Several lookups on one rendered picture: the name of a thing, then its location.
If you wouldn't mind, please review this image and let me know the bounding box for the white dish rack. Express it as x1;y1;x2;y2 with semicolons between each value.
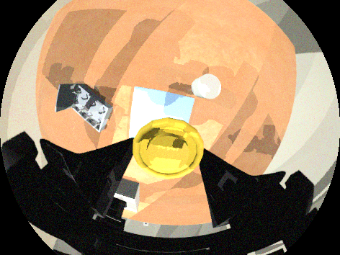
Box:
55;84;113;133

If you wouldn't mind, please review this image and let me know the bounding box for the yellow plate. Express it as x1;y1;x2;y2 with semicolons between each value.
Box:
133;117;204;179

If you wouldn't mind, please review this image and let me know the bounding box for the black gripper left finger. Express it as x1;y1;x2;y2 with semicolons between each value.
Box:
40;137;135;218

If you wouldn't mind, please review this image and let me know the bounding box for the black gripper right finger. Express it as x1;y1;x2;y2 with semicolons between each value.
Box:
199;148;286;228

